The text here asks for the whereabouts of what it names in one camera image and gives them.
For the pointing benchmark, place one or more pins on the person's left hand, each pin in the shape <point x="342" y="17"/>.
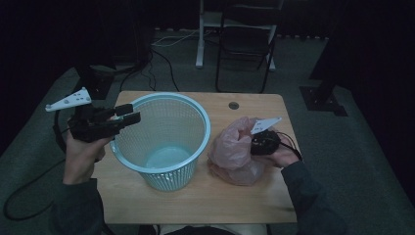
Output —
<point x="80" y="160"/>

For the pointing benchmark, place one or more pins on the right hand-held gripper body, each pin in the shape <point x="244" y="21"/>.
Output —
<point x="265" y="143"/>

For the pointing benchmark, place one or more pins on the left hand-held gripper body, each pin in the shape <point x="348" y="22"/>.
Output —
<point x="89" y="125"/>

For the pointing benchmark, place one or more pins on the black folding chair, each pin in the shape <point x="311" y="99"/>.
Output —
<point x="244" y="42"/>

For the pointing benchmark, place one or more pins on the pink plastic garbage bag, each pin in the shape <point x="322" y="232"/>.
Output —
<point x="231" y="153"/>

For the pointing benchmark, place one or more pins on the black stand base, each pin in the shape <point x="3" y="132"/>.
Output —
<point x="99" y="84"/>
<point x="321" y="103"/>

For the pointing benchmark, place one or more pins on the round table grommet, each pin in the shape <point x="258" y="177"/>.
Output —
<point x="233" y="105"/>

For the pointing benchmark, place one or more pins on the person's right hand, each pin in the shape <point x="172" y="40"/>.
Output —
<point x="285" y="153"/>

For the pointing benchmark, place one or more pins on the light blue mesh wastebasket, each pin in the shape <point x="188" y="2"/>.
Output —
<point x="163" y="156"/>

